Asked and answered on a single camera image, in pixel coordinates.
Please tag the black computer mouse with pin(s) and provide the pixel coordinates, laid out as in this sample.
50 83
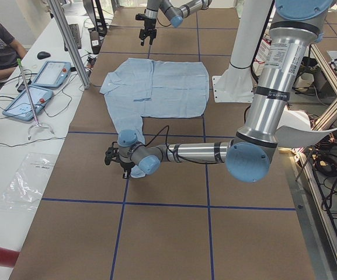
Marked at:
43 55

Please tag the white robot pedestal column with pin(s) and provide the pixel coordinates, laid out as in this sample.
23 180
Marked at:
235 84

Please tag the light blue button-up shirt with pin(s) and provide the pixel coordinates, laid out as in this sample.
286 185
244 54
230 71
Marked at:
141 88

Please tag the blue teach pendant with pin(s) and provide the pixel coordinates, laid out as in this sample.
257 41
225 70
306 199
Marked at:
20 108
52 74

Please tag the lower blue teach pendant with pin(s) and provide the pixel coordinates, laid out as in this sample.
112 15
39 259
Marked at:
20 108

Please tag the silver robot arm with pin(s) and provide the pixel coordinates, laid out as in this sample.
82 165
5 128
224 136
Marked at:
173 14
253 92

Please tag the black keyboard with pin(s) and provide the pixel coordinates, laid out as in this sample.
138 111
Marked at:
74 29

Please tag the aluminium frame post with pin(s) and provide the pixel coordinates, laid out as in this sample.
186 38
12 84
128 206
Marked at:
69 41

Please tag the white curved plastic sheet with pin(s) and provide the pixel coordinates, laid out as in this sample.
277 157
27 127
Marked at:
294 130

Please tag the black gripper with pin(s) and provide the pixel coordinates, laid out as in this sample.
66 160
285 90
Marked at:
125 165
149 24

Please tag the upper blue teach pendant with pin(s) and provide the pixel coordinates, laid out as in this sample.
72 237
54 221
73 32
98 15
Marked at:
52 74

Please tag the clear plastic bag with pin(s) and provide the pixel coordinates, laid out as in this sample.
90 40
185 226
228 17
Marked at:
26 189

